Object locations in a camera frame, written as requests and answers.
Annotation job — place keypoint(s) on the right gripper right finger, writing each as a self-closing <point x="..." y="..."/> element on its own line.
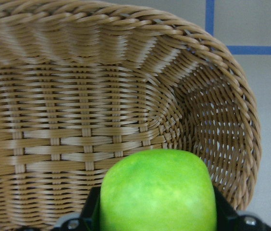
<point x="227" y="217"/>

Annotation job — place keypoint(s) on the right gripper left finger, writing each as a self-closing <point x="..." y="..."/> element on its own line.
<point x="90" y="211"/>

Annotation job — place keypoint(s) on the green apple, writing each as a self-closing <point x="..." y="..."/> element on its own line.
<point x="158" y="190"/>

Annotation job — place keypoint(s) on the wicker basket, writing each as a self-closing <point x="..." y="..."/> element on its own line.
<point x="85" y="83"/>

